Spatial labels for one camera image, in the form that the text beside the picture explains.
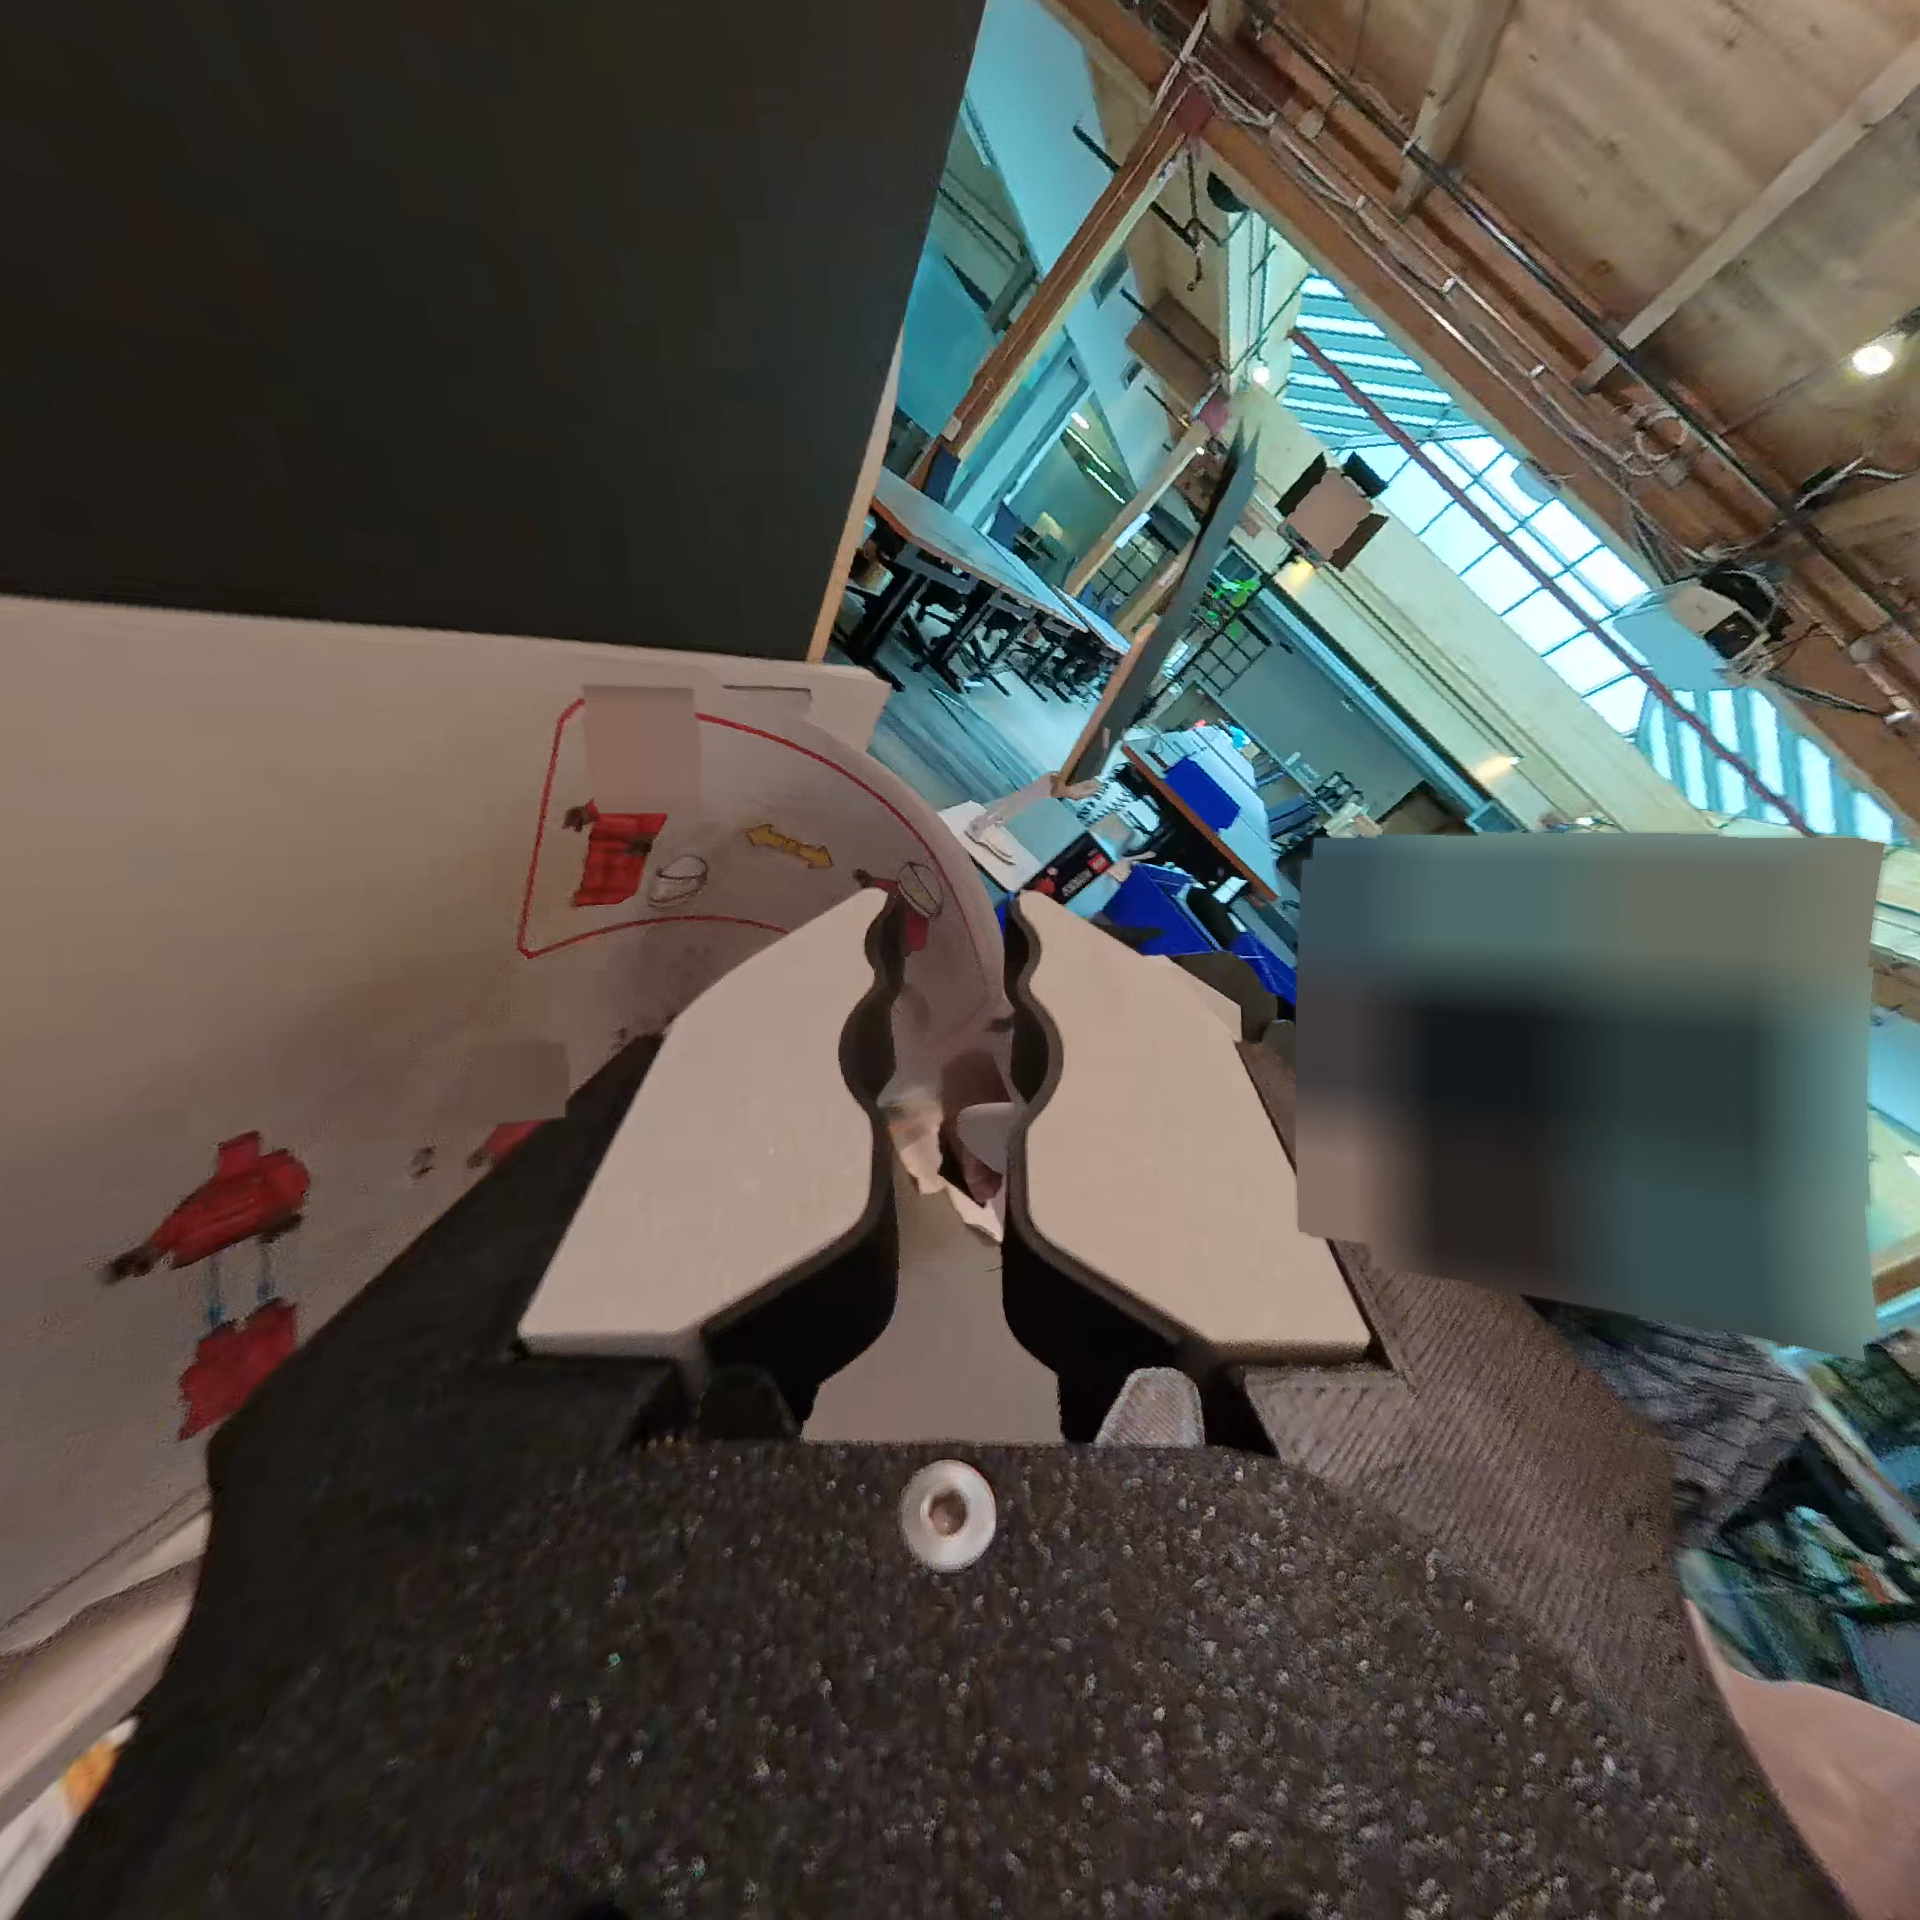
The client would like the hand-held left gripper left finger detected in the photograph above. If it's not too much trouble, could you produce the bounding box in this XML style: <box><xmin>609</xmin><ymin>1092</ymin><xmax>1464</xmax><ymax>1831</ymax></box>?
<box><xmin>517</xmin><ymin>887</ymin><xmax>902</xmax><ymax>1439</ymax></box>

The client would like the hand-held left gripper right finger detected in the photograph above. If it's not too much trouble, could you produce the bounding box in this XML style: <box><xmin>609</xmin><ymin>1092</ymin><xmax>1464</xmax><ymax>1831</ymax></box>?
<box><xmin>998</xmin><ymin>892</ymin><xmax>1373</xmax><ymax>1442</ymax></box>

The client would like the instruction booklet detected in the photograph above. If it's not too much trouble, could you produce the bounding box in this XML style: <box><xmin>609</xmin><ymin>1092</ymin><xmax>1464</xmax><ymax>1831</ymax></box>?
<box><xmin>0</xmin><ymin>597</ymin><xmax>1010</xmax><ymax>1653</ymax></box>

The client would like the person's right forearm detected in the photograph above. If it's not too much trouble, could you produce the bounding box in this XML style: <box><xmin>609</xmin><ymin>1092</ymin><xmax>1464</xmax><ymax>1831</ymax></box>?
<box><xmin>1680</xmin><ymin>1597</ymin><xmax>1920</xmax><ymax>1920</ymax></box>

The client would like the large blue plastic bin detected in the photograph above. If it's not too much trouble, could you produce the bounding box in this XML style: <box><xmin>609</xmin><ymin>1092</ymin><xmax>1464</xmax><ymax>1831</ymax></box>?
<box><xmin>1111</xmin><ymin>862</ymin><xmax>1298</xmax><ymax>1004</ymax></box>

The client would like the long office table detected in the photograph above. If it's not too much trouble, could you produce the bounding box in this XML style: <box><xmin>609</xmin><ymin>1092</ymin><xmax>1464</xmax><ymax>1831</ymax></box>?
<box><xmin>871</xmin><ymin>471</ymin><xmax>1133</xmax><ymax>699</ymax></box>

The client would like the studio light panel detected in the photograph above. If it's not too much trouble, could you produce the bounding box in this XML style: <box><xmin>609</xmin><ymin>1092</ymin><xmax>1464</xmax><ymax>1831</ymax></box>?
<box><xmin>1281</xmin><ymin>450</ymin><xmax>1389</xmax><ymax>570</ymax></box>

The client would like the white ceiling box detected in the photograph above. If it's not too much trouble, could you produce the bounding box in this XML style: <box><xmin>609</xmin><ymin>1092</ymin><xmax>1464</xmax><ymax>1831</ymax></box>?
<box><xmin>1628</xmin><ymin>567</ymin><xmax>1788</xmax><ymax>670</ymax></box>

